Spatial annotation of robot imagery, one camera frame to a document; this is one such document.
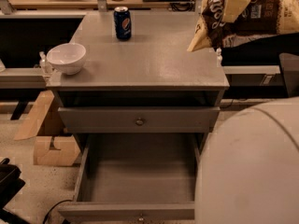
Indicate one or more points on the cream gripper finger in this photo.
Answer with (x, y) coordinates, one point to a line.
(233, 8)

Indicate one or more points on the brown chip bag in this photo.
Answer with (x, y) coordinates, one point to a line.
(260, 19)

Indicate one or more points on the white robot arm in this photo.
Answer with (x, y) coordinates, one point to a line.
(248, 171)

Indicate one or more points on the grey drawer cabinet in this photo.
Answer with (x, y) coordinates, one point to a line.
(152, 69)

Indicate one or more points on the closed grey upper drawer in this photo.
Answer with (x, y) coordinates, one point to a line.
(139, 119)

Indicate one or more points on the open grey middle drawer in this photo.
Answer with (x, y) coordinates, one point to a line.
(136, 177)

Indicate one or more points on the right hand sanitizer bottle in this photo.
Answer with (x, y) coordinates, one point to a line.
(219, 57)

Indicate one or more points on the hand sanitizer bottle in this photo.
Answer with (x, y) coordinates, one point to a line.
(46, 67)
(219, 57)

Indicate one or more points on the blue pepsi can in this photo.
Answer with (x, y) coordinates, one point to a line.
(122, 20)

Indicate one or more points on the wooden back desk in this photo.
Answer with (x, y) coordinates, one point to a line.
(90, 4)

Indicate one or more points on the white bowl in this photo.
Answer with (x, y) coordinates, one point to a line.
(67, 58)

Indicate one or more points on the left hand sanitizer bottle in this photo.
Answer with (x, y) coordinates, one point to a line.
(46, 67)

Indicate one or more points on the cardboard box on floor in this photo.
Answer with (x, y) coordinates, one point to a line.
(53, 145)

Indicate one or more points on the black equipment at left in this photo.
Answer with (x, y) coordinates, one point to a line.
(10, 185)

